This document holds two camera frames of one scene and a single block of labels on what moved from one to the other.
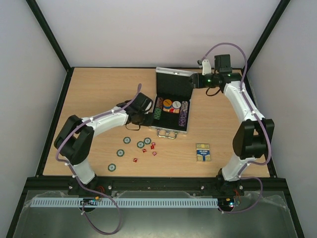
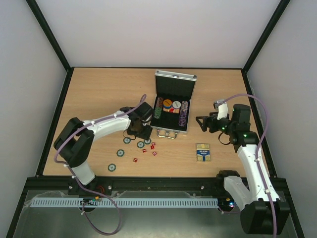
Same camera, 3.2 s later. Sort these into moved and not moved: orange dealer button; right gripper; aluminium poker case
Moved: aluminium poker case; right gripper
Not moved: orange dealer button
